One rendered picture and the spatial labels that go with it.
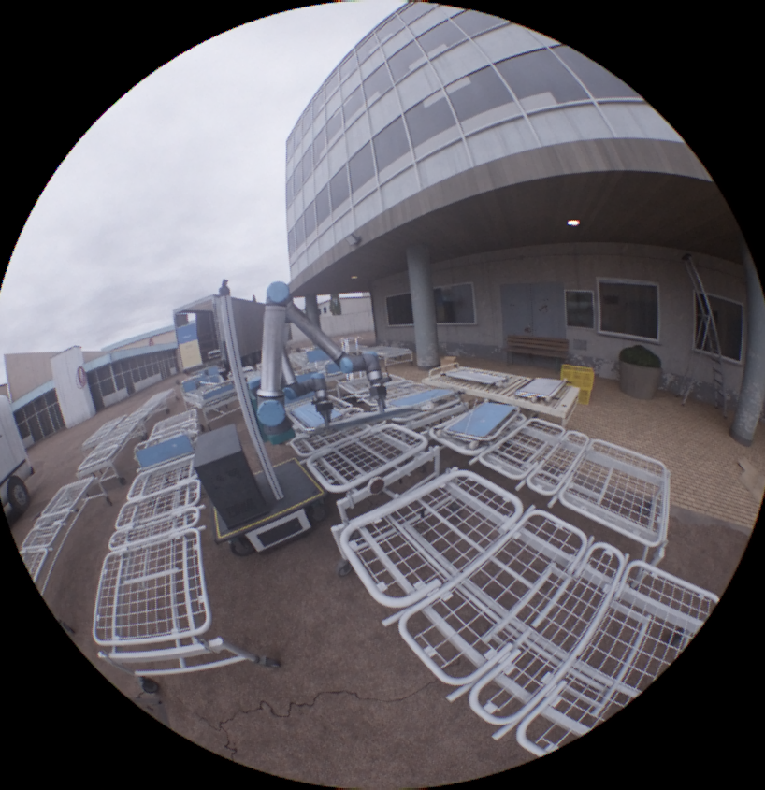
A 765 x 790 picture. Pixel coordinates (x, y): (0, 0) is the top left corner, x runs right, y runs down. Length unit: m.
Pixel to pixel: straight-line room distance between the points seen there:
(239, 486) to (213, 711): 1.51
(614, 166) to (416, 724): 4.73
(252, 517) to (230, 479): 0.34
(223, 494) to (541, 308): 6.95
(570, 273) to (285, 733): 7.73
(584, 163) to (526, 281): 4.25
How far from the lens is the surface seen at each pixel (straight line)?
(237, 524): 1.78
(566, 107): 4.94
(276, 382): 1.23
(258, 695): 1.64
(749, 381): 5.57
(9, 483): 7.66
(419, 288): 6.13
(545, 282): 6.83
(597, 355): 6.66
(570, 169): 3.72
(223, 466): 1.54
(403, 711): 1.44
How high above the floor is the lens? 1.43
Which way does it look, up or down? 18 degrees down
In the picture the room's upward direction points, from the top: 7 degrees counter-clockwise
